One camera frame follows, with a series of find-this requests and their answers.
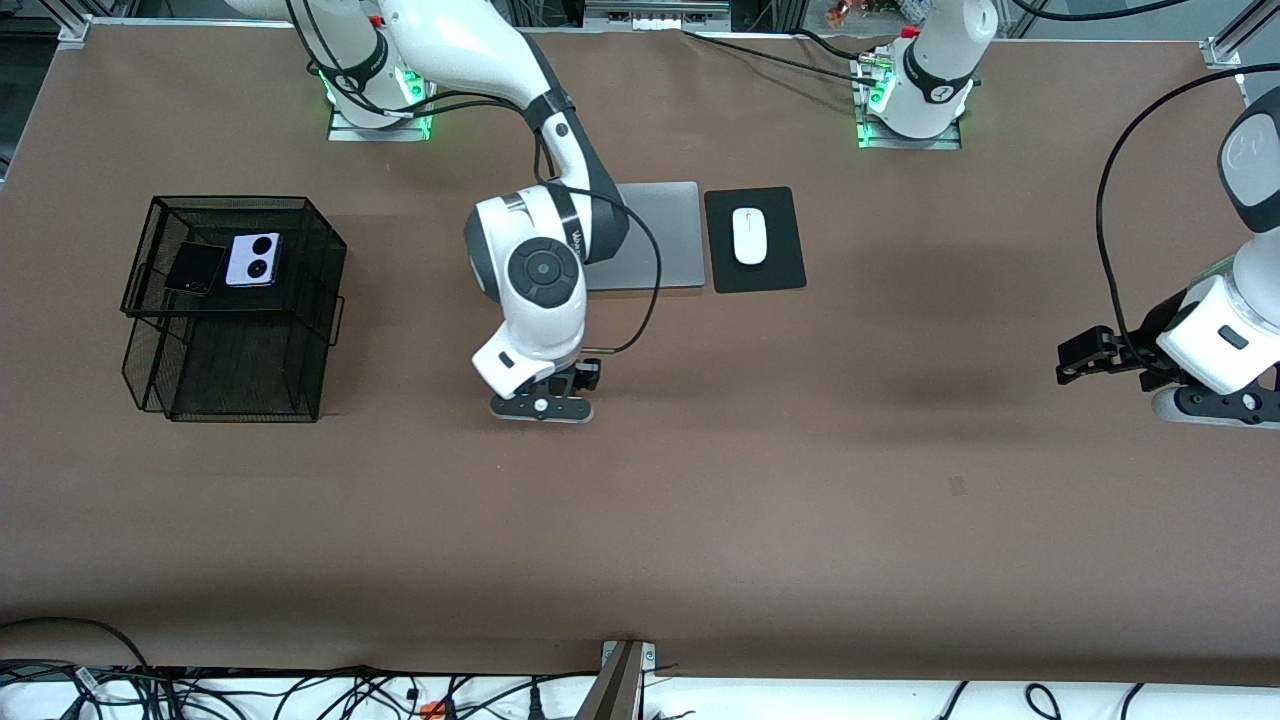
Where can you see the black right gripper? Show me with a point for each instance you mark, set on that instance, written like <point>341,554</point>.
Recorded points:
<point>587,372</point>

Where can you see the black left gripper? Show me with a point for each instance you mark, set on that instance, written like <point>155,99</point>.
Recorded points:
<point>1150,327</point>

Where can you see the white flip phone black circles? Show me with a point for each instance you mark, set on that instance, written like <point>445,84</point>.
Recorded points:
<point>237,265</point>

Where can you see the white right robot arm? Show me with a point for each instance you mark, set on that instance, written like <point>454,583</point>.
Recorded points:
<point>450,50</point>

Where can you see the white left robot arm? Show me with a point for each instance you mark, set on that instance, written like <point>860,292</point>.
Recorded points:
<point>935,100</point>

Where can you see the silver closed laptop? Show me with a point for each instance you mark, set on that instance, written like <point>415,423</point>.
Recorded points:
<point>670,230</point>

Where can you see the white computer mouse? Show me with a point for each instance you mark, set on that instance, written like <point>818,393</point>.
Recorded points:
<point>750,235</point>

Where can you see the black mouse pad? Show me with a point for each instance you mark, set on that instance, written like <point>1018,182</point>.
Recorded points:
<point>780,270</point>

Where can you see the metal equipment box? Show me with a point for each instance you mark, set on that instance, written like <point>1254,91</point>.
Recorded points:
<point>650,12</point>

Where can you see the assorted coloured small items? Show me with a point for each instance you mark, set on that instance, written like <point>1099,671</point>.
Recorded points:
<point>850,10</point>

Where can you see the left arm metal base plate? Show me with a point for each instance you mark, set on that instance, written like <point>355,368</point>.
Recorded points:
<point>870,142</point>

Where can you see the aluminium post with bracket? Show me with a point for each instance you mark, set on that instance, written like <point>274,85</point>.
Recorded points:
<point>618,685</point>

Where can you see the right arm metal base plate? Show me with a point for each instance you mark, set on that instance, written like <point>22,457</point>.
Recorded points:
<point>345,132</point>

